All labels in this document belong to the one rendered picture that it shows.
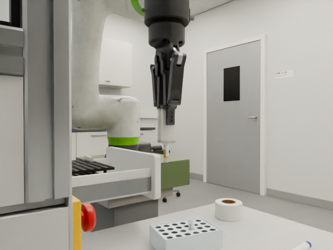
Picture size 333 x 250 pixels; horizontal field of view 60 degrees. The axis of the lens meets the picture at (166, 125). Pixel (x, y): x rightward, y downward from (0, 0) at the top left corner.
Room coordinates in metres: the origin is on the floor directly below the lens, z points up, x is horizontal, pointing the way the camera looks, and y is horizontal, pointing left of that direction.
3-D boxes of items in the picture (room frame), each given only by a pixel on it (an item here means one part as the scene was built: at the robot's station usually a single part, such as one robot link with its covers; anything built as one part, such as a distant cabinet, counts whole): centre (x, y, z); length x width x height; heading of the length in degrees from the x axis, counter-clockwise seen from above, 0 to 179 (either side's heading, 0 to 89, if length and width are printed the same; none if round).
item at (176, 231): (0.58, -0.04, 0.78); 0.12 x 0.08 x 0.04; 114
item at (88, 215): (0.41, 0.12, 0.88); 0.04 x 0.03 x 0.04; 36
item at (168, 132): (0.58, 0.00, 1.00); 0.03 x 0.01 x 0.07; 114
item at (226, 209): (0.76, -0.16, 0.78); 0.07 x 0.07 x 0.04
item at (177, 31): (0.59, 0.00, 1.16); 0.08 x 0.07 x 0.09; 24
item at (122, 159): (0.82, 0.11, 0.87); 0.29 x 0.02 x 0.11; 36
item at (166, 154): (0.59, 0.00, 0.95); 0.01 x 0.01 x 0.05
